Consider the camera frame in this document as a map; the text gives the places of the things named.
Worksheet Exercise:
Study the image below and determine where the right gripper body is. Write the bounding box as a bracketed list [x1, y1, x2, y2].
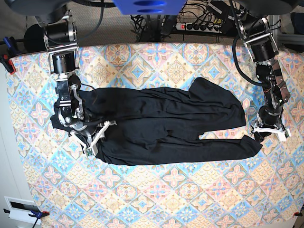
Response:
[69, 121, 116, 157]

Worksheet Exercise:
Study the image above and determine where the red table clamp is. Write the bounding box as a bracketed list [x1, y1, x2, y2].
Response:
[0, 54, 16, 75]

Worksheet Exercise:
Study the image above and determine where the white wall outlet box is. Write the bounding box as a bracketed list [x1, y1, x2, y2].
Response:
[4, 196, 39, 224]

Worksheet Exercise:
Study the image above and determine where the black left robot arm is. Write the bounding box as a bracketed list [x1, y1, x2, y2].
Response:
[229, 0, 299, 142]

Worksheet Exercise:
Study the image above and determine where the black t-shirt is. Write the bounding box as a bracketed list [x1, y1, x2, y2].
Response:
[50, 77, 263, 166]

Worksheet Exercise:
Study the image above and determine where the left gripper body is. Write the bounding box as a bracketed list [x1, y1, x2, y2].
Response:
[250, 114, 291, 143]

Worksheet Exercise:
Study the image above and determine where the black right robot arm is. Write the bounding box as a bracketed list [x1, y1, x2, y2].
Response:
[5, 0, 116, 157]

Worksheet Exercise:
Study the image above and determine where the white power strip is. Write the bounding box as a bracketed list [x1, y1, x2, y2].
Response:
[175, 22, 222, 33]

